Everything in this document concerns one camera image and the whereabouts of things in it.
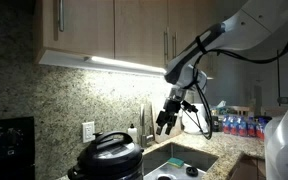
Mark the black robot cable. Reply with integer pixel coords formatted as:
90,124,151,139
180,13,288,141

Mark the steel kitchen sink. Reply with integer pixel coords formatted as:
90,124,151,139
143,142,219,180

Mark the green sponge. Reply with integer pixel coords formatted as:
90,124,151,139
166,157,185,169

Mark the black kitchen stove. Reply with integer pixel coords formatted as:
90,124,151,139
0,116,36,180

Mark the wooden cabinet door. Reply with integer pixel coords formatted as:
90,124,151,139
114,0,169,68
42,0,115,59
167,0,225,79

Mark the steel rice cooker base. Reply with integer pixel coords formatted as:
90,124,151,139
67,156,145,180

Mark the wooden base cabinet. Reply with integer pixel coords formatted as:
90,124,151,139
228,153,267,180

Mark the wooden chair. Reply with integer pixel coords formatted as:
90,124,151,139
229,105,252,117

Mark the white wall outlet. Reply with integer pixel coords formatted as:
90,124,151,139
81,121,96,144

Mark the black rice cooker lid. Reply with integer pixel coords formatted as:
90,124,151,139
78,130,145,174

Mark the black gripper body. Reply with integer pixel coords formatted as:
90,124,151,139
163,94,186,118

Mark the black bottle white print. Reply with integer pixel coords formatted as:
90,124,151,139
211,114,221,133

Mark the colourful tissue box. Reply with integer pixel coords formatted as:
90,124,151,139
215,99,231,116

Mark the steel sink faucet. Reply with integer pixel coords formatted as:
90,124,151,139
139,103,156,148

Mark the white soap bottle black cap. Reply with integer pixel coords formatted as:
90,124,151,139
127,123,139,145

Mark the black sink strainer plug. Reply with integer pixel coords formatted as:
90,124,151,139
185,166,199,177

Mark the white paper towel roll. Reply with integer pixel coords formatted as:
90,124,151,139
187,103,208,118

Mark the under cabinet light strip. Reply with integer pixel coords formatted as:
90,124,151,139
83,55,168,75

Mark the steel cabinet handle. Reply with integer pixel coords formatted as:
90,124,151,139
172,31,178,59
57,0,65,33
163,27,170,64

